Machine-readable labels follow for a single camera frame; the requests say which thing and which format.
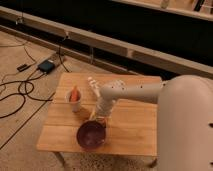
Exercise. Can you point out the black power adapter box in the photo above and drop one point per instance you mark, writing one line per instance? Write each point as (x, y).
(46, 66)

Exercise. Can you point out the white plastic bottle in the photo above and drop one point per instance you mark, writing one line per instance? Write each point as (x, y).
(94, 86)

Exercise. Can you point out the metal table leg left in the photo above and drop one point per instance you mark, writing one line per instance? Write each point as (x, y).
(60, 158)

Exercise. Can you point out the white paper cup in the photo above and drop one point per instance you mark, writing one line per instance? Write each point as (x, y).
(75, 105)

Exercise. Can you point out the small black device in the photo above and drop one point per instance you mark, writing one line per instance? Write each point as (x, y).
(22, 67)

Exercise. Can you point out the purple bowl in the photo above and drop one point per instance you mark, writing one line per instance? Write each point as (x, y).
(91, 135)

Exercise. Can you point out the metal table leg right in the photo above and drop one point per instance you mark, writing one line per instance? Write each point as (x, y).
(153, 164)

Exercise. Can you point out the orange carrot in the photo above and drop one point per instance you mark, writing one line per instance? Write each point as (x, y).
(74, 95)

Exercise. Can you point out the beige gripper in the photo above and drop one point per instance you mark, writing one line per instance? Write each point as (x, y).
(103, 109)

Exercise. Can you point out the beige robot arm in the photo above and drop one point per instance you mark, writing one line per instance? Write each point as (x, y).
(184, 117)

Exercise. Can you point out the wooden folding table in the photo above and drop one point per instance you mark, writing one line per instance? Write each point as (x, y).
(131, 129)

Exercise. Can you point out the metal table leg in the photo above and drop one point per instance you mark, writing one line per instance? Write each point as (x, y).
(153, 164)
(60, 158)

